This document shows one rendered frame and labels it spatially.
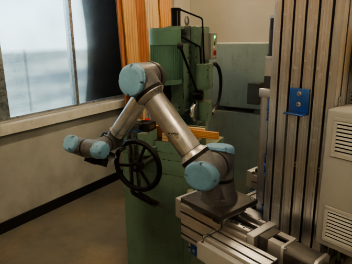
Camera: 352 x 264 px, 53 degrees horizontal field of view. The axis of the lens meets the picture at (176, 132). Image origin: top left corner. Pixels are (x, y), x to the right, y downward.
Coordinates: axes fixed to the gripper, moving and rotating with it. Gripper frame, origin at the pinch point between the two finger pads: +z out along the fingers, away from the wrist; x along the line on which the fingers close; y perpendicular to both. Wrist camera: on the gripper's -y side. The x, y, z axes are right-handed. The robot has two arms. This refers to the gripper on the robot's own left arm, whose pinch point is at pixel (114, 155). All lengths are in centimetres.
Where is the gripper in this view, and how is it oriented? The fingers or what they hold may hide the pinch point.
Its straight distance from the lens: 184.6
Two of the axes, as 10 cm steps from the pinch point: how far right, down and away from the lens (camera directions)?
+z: 3.9, 2.8, 8.8
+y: -2.4, 9.5, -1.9
